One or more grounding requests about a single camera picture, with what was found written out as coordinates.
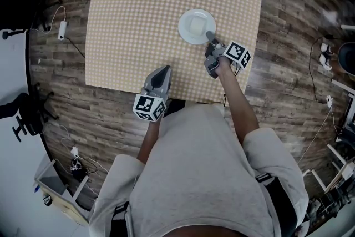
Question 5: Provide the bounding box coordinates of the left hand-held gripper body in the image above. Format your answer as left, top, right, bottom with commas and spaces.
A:
133, 87, 171, 122

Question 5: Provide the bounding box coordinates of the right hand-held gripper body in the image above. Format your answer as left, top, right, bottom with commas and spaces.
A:
204, 41, 252, 80

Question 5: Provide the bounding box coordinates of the white round plate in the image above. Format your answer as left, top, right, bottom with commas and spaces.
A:
177, 8, 216, 46

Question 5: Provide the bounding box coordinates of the person's left forearm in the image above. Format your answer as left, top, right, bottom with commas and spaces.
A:
136, 119, 164, 164

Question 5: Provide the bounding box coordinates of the person's right forearm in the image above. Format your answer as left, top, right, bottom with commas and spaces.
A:
215, 59, 260, 145

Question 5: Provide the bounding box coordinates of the table with checkered cloth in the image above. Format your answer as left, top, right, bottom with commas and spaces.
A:
84, 0, 263, 105

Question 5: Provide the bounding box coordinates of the person's grey shirt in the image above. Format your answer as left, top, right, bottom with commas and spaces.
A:
88, 104, 310, 237

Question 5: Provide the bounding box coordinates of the black adapter cluster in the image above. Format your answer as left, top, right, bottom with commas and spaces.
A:
70, 158, 90, 181

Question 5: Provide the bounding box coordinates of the black office chair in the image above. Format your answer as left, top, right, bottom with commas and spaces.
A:
0, 0, 64, 39
0, 83, 60, 142

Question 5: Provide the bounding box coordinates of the white side desk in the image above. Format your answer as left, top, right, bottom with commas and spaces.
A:
33, 159, 92, 227

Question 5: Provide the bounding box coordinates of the black cable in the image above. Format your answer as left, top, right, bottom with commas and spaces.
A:
65, 36, 87, 59
309, 34, 333, 103

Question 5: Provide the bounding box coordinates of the white table frame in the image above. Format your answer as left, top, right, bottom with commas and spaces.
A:
303, 143, 355, 195
331, 79, 355, 98

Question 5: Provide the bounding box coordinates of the white cable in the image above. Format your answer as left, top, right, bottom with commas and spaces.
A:
30, 6, 67, 34
296, 107, 343, 164

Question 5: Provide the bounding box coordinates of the black shoulder strap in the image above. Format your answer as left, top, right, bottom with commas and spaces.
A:
110, 201, 131, 237
255, 172, 302, 237

